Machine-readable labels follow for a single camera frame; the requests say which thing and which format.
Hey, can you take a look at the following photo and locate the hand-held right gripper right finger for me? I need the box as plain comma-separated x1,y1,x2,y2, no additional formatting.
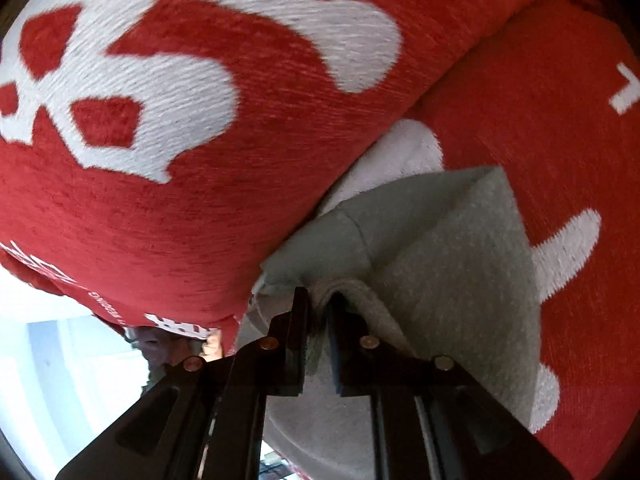
327,292,572,480

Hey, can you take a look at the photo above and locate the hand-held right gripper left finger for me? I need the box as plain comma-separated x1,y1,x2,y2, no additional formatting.
55,287,309,480

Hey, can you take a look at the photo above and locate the grey sweater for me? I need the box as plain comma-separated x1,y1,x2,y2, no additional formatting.
235,165,546,480

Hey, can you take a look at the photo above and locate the red printed sofa cover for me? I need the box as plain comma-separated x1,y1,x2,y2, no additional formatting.
0,0,640,480

